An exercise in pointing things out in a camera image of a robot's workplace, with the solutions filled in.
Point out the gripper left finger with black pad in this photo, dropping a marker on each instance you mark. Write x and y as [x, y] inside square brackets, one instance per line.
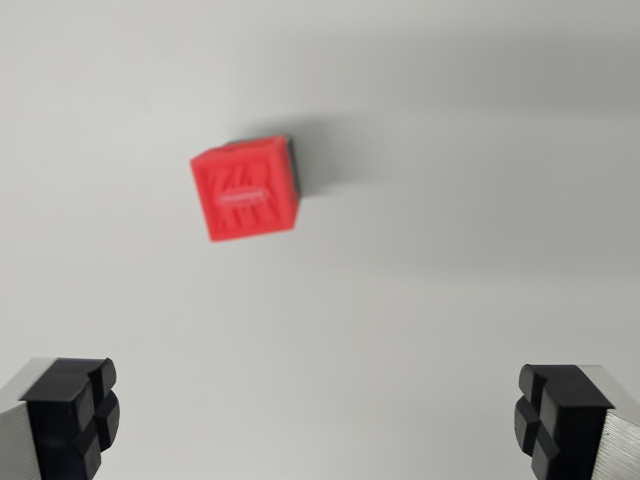
[55, 415]

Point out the grey embossed cube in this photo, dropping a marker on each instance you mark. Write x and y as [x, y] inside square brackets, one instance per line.
[296, 170]

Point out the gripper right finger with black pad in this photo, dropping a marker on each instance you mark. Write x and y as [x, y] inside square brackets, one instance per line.
[575, 420]

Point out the red embossed cube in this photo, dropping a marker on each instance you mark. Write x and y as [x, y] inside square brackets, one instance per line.
[245, 195]

